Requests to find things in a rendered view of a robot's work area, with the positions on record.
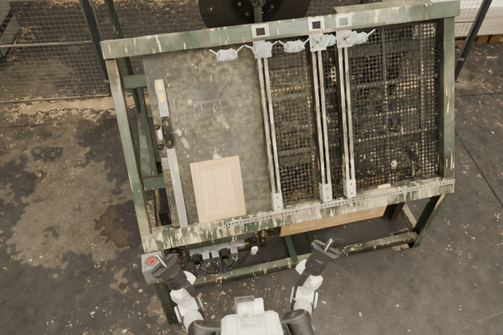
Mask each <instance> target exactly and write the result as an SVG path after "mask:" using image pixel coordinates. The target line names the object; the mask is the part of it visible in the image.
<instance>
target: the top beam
mask: <svg viewBox="0 0 503 335"><path fill-rule="evenodd" d="M345 14H351V23H352V25H364V24H370V23H376V22H385V25H392V24H398V23H405V22H417V21H423V20H429V19H441V18H447V17H453V16H459V15H460V0H453V1H441V2H434V3H427V4H415V5H409V6H402V7H390V8H383V9H376V10H363V11H357V12H350V13H338V14H331V15H324V16H312V17H305V18H298V19H286V20H279V21H273V22H260V23H254V24H247V25H235V26H228V27H221V28H208V29H202V30H195V31H183V32H176V33H170V34H157V35H150V36H143V37H131V38H124V39H118V40H105V41H100V48H101V52H102V56H103V59H104V60H106V59H113V58H124V57H130V56H136V55H149V54H155V53H161V52H173V51H179V50H185V49H197V48H204V44H205V43H215V42H222V41H229V40H240V39H247V38H253V37H252V25H261V24H268V26H269V35H270V36H271V35H278V34H289V33H296V32H303V31H308V19H313V18H319V17H324V25H325V29H327V28H335V16H338V15H345ZM339 25H340V26H342V25H347V18H340V19H339Z"/></svg>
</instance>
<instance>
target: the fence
mask: <svg viewBox="0 0 503 335"><path fill-rule="evenodd" d="M154 81H155V85H156V94H157V98H158V103H159V110H160V115H161V117H166V116H169V112H168V103H167V99H166V94H165V86H164V81H163V79H156V80H154ZM159 81H162V87H163V90H158V88H157V83H156V82H159ZM159 93H164V97H165V101H164V102H160V101H159ZM167 154H168V162H169V166H170V171H171V178H172V183H173V188H174V196H175V200H176V204H177V213H178V217H179V222H180V228H184V227H188V221H187V217H186V209H185V204H184V199H183V191H182V186H181V181H180V174H179V169H178V164H177V156H176V151H175V148H173V149H168V150H167Z"/></svg>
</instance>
